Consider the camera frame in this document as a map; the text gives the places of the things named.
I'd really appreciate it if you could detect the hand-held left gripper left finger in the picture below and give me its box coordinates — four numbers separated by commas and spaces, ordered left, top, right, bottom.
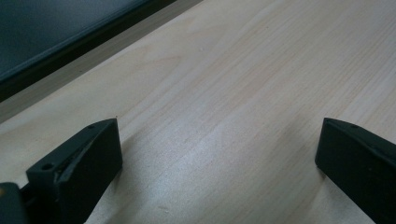
25, 118, 123, 224

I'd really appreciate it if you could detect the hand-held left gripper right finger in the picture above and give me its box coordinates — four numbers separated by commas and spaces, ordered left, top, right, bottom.
314, 117, 396, 224

